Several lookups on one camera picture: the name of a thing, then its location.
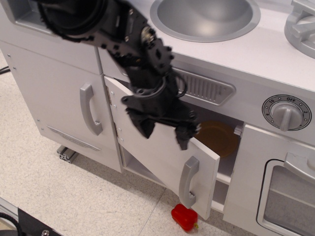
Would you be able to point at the brass door hinge upper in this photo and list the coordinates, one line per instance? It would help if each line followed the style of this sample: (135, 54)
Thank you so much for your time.
(109, 96)

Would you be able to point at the grey cabinet door handle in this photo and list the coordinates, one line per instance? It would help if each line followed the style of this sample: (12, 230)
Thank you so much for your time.
(190, 169)

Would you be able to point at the white cabinet door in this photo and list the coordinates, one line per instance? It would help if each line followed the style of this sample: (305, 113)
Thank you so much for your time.
(162, 155)

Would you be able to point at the grey fridge door handle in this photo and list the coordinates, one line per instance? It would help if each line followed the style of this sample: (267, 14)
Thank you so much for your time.
(86, 94)

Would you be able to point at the grey stove burner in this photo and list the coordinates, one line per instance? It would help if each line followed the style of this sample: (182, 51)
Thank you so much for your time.
(298, 35)

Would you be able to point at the aluminium extrusion bar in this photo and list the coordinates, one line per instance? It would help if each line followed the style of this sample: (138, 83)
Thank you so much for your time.
(67, 154)

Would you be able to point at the red toy bell pepper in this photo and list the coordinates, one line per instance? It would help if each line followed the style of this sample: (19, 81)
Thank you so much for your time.
(185, 217)

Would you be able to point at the grey vent grille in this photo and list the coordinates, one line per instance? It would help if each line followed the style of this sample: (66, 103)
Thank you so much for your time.
(204, 88)

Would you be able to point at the silver fridge emblem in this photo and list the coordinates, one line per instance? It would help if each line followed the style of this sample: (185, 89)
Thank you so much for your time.
(74, 139)

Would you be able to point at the white oven door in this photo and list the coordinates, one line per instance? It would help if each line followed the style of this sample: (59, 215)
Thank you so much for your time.
(264, 197)

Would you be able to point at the white toy kitchen unit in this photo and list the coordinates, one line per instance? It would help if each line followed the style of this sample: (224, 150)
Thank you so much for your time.
(87, 198)

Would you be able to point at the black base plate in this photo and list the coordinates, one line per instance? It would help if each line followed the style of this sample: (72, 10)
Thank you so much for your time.
(20, 223)

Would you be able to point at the white fridge door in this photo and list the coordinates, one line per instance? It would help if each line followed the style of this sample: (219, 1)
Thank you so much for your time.
(51, 91)

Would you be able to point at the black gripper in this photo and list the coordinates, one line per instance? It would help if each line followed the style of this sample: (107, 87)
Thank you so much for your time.
(162, 105)

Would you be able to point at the grey oven door handle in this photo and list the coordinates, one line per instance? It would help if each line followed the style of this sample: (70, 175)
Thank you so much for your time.
(302, 166)

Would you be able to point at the grey timer knob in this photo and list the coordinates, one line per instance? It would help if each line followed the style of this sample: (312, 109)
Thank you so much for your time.
(286, 112)

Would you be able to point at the yellow toy plate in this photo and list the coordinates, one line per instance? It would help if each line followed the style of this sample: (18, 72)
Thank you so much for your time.
(219, 137)

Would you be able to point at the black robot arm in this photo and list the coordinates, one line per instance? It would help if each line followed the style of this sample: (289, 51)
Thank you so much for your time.
(119, 28)

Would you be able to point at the silver sink bowl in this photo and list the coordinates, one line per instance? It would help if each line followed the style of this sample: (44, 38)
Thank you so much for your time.
(205, 21)

